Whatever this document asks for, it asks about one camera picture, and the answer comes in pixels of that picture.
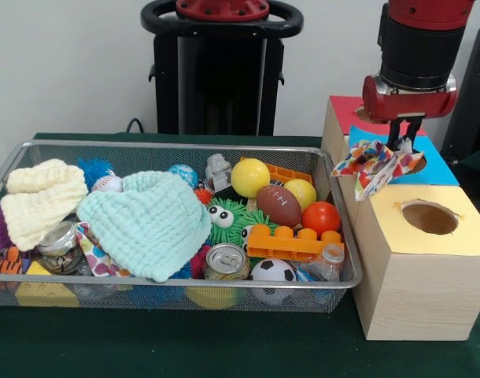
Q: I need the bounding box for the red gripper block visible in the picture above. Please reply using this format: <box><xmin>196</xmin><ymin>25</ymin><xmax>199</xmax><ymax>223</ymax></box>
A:
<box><xmin>361</xmin><ymin>74</ymin><xmax>460</xmax><ymax>153</ymax></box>

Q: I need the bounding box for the white cloth with colourful spots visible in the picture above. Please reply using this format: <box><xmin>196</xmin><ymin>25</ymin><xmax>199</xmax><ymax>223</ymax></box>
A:
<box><xmin>330</xmin><ymin>138</ymin><xmax>426</xmax><ymax>201</ymax></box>

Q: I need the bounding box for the wooden box with three holes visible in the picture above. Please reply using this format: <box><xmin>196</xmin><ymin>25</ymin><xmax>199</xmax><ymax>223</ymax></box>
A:
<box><xmin>320</xmin><ymin>95</ymin><xmax>480</xmax><ymax>342</ymax></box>

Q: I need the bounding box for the metal mesh bin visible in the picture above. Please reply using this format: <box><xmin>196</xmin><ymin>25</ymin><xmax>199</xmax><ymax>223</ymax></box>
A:
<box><xmin>0</xmin><ymin>139</ymin><xmax>363</xmax><ymax>314</ymax></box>

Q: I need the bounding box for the orange ball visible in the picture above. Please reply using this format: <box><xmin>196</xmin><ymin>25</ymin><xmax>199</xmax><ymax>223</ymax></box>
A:
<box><xmin>301</xmin><ymin>201</ymin><xmax>342</xmax><ymax>236</ymax></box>

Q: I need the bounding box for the brown toy football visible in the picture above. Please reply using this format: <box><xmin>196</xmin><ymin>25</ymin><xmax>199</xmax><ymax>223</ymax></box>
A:
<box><xmin>256</xmin><ymin>183</ymin><xmax>303</xmax><ymax>227</ymax></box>

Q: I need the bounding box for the clear plastic bottle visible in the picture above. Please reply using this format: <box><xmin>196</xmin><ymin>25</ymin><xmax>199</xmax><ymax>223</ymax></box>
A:
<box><xmin>297</xmin><ymin>243</ymin><xmax>345</xmax><ymax>283</ymax></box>

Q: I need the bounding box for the large yellow ball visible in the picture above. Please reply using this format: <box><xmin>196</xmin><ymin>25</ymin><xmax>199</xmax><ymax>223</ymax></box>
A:
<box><xmin>230</xmin><ymin>157</ymin><xmax>271</xmax><ymax>198</ymax></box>

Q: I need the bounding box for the orange toy building brick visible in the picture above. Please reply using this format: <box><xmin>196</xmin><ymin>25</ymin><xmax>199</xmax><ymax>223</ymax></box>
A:
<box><xmin>246</xmin><ymin>224</ymin><xmax>345</xmax><ymax>261</ymax></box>

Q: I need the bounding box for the small soccer ball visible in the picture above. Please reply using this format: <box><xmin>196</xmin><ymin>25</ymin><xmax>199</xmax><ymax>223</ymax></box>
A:
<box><xmin>250</xmin><ymin>258</ymin><xmax>297</xmax><ymax>283</ymax></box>

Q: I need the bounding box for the green spiky toy with eyes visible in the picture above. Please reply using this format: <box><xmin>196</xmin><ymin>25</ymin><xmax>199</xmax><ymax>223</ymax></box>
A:
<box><xmin>206</xmin><ymin>196</ymin><xmax>264</xmax><ymax>247</ymax></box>

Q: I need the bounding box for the silver drink can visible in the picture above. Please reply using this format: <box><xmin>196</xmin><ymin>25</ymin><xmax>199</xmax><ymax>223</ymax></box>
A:
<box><xmin>203</xmin><ymin>243</ymin><xmax>251</xmax><ymax>281</ymax></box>

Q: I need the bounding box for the mint green knitted cloth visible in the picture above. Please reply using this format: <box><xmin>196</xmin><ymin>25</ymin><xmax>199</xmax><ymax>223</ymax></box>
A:
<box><xmin>76</xmin><ymin>171</ymin><xmax>212</xmax><ymax>284</ymax></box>

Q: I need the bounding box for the dark green tablecloth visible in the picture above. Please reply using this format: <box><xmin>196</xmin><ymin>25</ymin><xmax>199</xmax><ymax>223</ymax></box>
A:
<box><xmin>0</xmin><ymin>132</ymin><xmax>480</xmax><ymax>378</ymax></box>

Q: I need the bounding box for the cream knitted cloth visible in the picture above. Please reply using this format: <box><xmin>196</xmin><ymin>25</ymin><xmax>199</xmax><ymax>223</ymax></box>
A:
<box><xmin>0</xmin><ymin>158</ymin><xmax>90</xmax><ymax>252</ymax></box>

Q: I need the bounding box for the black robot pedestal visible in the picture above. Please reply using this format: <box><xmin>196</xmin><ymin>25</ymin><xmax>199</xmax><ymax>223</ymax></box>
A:
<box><xmin>140</xmin><ymin>0</ymin><xmax>304</xmax><ymax>137</ymax></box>

